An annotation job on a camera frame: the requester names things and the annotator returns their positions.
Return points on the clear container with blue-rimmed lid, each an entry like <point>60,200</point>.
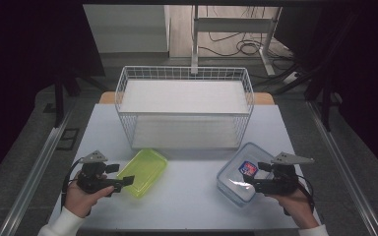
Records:
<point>234,178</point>

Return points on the black floor plate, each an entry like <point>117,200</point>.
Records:
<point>67,139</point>

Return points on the aluminium rail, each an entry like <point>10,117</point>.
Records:
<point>36,170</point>
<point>344,164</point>

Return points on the wooden table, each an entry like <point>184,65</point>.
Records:
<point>264,98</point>

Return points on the black stand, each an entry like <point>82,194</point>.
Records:
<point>325,105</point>
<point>59,101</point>

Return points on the yellow-green plastic container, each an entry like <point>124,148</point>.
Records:
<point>144,172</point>

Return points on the white metal desk frame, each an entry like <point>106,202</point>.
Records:
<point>233,24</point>

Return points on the white power strip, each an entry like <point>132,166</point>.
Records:
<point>290,77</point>

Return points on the person's right hand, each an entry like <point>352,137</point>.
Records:
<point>297,206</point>

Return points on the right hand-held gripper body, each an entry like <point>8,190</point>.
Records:
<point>277,182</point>

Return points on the white cabinet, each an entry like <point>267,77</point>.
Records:
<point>128,29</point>

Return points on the person's left hand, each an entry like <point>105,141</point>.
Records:
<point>78,200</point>

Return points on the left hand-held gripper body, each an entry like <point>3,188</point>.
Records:
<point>93,178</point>

